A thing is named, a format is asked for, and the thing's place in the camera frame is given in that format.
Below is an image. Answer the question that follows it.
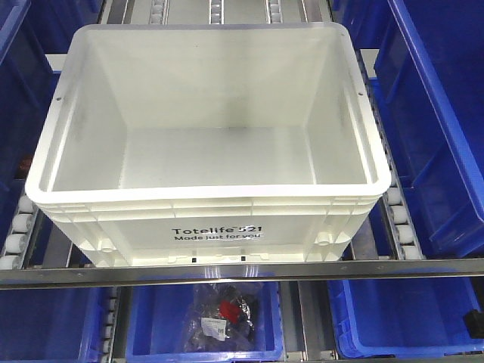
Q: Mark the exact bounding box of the white plastic Totelife tote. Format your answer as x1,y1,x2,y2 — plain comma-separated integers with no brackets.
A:
25,22,391,267

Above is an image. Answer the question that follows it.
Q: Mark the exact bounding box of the blue bin lower right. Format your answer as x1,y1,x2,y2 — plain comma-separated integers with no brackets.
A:
327,278,483,358

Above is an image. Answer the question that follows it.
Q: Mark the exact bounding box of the blue bin lower middle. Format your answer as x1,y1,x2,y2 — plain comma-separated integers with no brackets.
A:
125,282,284,362

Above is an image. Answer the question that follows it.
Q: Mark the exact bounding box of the blue bin lower left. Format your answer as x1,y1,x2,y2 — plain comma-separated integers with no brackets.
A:
1,287,110,362

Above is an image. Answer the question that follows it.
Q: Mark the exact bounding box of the roller track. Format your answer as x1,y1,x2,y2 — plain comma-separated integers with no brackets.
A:
1,193,39,271
355,50,426,260

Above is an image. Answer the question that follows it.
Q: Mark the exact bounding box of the left shelf front metal rail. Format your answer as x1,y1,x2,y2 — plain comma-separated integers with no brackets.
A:
1,258,483,290

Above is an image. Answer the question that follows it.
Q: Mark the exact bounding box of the left roller track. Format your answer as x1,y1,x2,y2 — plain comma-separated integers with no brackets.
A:
1,193,39,271

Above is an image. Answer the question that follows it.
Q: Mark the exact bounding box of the bag of parts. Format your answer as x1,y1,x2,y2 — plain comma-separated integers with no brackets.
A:
181,283,262,352

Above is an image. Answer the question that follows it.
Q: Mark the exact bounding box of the blue bin upper left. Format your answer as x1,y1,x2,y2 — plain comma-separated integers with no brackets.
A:
1,1,103,239

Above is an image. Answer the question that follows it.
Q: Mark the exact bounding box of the blue bin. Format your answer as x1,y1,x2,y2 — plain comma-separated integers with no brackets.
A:
1,287,110,362
331,1,483,258
327,278,483,358
125,282,284,362
1,1,103,239

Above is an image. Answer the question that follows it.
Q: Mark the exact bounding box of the blue bin upper right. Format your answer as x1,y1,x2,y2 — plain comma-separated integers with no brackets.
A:
331,1,483,258

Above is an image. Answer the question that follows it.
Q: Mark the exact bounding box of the right roller track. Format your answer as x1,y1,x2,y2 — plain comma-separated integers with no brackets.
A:
355,50,426,260

